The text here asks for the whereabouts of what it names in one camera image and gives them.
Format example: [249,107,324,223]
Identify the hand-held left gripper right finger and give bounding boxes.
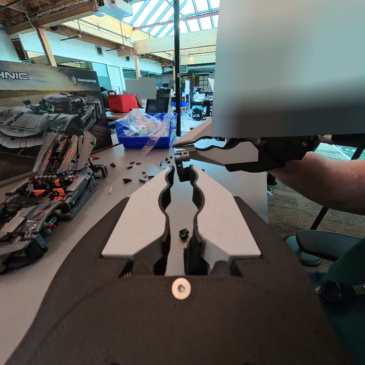
[190,164,262,272]

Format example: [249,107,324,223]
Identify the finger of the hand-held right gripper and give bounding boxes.
[172,117,213,148]
[195,140,259,167]

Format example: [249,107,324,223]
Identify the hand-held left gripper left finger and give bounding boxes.
[102,165,175,271]

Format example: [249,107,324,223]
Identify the small toy brick beam subassembly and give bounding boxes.
[173,145,197,183]

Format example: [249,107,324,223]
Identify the grey toy brick car model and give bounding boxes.
[0,131,109,274]

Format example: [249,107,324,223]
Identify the person's right forearm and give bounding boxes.
[268,152,365,212]

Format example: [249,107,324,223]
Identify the toy car set box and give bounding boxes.
[0,60,113,183]

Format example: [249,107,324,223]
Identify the black office chair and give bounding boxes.
[145,88,171,114]

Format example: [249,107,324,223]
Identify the blue bin with bags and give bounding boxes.
[118,108,175,157]

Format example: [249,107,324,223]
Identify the red bag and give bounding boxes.
[107,90,139,113]

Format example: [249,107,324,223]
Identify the wooden-edged office desk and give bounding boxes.
[106,110,149,120]

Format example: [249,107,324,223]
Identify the white ceiling box unit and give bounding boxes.
[95,0,133,20]

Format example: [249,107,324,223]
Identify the black shoulder strap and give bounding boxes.
[314,281,365,305]

